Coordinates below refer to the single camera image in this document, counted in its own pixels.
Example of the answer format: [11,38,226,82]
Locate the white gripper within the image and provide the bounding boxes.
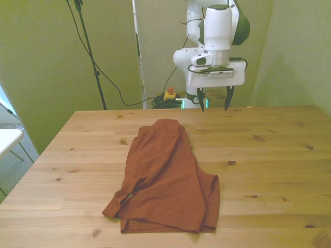
[186,59,246,113]

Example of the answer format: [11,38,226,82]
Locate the rust brown shorts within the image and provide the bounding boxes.
[101,118,221,234]

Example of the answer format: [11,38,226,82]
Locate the yellow emergency stop button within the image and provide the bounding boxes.
[163,87,178,102]

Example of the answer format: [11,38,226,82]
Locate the black tripod stand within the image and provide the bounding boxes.
[73,0,108,111]

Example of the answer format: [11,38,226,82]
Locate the white folding table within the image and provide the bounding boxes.
[0,128,25,162]

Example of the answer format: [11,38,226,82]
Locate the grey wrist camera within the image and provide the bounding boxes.
[200,66,236,77]

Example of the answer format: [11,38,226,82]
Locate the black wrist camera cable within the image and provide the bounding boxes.
[179,17,248,76]

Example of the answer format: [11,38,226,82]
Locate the thin black button cable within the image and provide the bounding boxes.
[162,66,178,94]

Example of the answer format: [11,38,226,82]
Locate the coiled black cable bundle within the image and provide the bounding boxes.
[151,95,183,109]

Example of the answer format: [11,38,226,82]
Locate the long black tripod cable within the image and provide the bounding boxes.
[66,0,166,107]

